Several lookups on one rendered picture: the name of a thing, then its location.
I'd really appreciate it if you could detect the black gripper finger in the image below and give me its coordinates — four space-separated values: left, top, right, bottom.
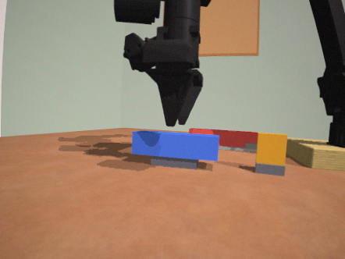
144 69 195 126
178 86 202 125

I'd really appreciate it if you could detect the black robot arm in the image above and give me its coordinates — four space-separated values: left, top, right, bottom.
113 0 345 148

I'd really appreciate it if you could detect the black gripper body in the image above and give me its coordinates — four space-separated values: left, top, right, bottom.
140 18 204 87

